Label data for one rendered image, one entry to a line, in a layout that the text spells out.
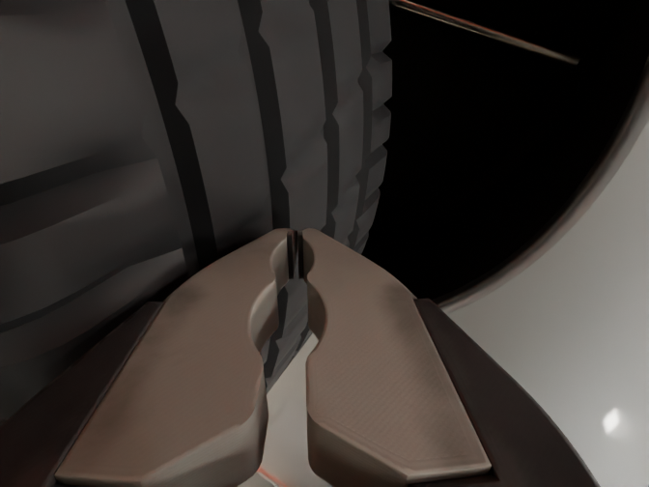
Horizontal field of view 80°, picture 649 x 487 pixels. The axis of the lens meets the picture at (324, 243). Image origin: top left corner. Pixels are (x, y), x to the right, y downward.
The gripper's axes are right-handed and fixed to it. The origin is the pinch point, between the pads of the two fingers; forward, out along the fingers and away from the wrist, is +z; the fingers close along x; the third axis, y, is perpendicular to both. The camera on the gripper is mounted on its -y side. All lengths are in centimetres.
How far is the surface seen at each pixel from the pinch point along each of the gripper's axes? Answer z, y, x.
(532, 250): 19.8, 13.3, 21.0
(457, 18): 51, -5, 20
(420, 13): 53, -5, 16
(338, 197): 6.6, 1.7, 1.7
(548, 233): 19.6, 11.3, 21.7
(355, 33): 8.8, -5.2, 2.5
